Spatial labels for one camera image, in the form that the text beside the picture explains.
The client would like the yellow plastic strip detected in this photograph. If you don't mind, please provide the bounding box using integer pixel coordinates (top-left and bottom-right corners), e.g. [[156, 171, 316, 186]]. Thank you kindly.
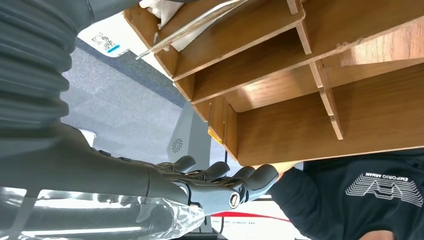
[[135, 0, 249, 61]]

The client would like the person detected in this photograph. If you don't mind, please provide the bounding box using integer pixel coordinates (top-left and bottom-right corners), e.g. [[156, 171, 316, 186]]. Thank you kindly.
[[266, 149, 424, 240]]

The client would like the grey card reader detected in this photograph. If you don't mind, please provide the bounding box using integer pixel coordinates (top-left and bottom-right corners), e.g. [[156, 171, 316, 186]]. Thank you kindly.
[[76, 19, 173, 79]]

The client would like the wooden compartment organizer box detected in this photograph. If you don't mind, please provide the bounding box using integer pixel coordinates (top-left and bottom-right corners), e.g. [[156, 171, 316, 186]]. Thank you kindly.
[[123, 0, 424, 167]]

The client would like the grey kiosk stand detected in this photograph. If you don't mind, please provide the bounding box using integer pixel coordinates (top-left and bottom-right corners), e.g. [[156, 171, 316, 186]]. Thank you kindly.
[[166, 100, 233, 234]]

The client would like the white printed banner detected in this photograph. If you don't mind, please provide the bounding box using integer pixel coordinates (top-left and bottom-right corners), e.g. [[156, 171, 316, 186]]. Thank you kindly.
[[211, 199, 312, 240]]

